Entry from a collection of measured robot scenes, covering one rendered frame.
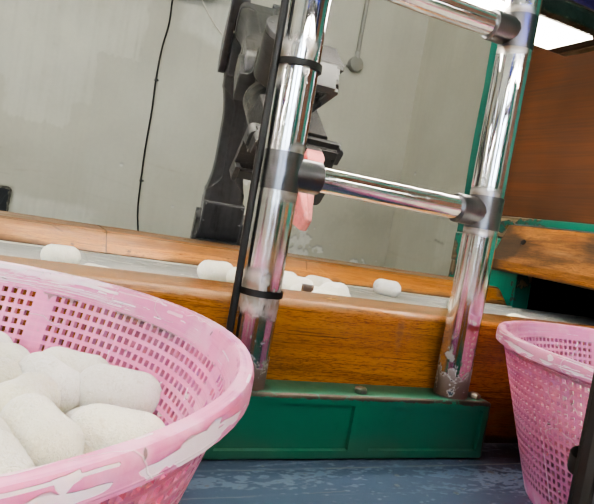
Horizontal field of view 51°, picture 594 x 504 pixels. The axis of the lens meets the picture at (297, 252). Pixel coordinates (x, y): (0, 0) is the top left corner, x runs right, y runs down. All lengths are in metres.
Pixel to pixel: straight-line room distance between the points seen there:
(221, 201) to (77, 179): 1.65
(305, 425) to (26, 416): 0.21
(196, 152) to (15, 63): 0.75
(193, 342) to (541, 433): 0.21
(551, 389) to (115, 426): 0.23
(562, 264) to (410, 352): 0.44
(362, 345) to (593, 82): 0.65
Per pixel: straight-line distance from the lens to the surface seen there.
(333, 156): 0.64
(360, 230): 2.92
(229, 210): 1.00
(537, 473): 0.39
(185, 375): 0.24
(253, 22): 0.88
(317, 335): 0.40
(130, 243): 0.73
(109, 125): 2.62
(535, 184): 1.01
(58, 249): 0.56
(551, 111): 1.02
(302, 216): 0.57
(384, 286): 0.77
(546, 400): 0.36
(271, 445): 0.38
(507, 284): 1.00
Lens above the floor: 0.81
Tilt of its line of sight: 3 degrees down
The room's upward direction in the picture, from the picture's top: 10 degrees clockwise
